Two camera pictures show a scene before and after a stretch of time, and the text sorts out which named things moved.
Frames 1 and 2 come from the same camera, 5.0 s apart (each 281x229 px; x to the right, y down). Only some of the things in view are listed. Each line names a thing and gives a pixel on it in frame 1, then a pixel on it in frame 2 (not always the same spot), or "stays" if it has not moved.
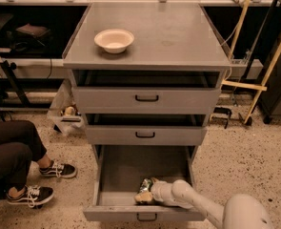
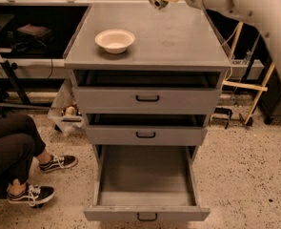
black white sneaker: [59, 170] to [58, 161]
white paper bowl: [114, 41] stays
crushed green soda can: [145, 185] to [158, 3]
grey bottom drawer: [118, 170] stays
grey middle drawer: [181, 129] stays
